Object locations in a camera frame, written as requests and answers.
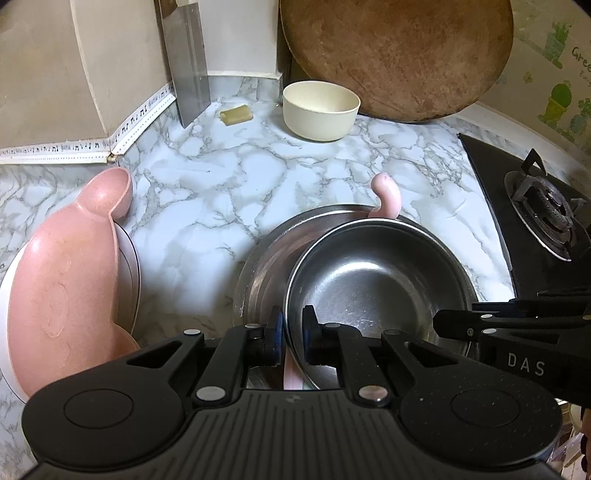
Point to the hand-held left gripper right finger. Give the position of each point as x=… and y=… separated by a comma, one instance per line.
x=308, y=334

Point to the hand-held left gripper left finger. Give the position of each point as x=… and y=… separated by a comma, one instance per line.
x=277, y=334

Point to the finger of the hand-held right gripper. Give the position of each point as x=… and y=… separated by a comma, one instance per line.
x=531, y=308
x=461, y=323

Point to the large steel basin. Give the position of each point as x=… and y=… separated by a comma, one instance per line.
x=263, y=277

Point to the pink steel-lined bowl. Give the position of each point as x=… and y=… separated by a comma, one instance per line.
x=378, y=277

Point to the white round plate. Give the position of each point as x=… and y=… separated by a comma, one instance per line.
x=130, y=277

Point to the stove burner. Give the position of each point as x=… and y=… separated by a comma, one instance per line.
x=545, y=207

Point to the black gas stove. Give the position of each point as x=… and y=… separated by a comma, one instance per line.
x=498, y=194

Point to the pink animal-shaped plate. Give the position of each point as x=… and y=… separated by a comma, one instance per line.
x=64, y=295

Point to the cream bowl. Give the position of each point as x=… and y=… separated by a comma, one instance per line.
x=318, y=117

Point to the yellow soap piece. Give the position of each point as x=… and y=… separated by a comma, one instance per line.
x=236, y=114

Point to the round wooden cutting board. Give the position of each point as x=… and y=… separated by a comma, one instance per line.
x=401, y=55

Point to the white patterned trim tape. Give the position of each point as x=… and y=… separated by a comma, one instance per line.
x=69, y=148

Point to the steel cleaver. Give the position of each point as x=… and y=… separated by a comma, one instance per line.
x=187, y=64

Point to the green plant wall sticker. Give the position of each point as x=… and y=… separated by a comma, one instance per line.
x=558, y=78

